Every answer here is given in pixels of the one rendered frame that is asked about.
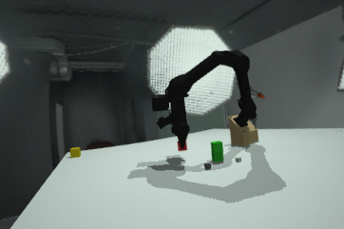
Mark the green block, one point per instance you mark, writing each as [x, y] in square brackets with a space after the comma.
[216, 146]
[217, 157]

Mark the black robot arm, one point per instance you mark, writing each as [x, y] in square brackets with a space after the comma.
[180, 85]

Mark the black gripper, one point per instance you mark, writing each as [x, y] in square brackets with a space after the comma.
[180, 126]

